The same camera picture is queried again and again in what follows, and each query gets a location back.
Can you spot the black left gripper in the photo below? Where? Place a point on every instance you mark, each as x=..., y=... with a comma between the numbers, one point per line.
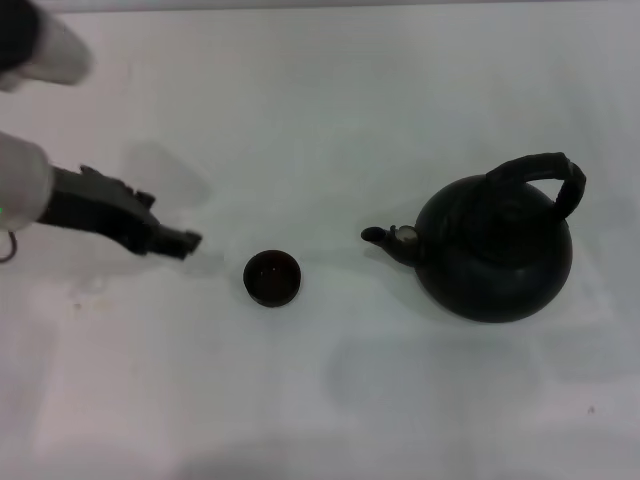
x=95, y=215

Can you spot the small dark brown teacup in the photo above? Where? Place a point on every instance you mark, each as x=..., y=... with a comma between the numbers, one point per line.
x=272, y=285

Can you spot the dark green round teapot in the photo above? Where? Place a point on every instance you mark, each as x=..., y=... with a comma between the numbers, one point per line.
x=500, y=270

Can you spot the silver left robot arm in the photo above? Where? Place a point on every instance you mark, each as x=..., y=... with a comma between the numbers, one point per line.
x=25, y=185

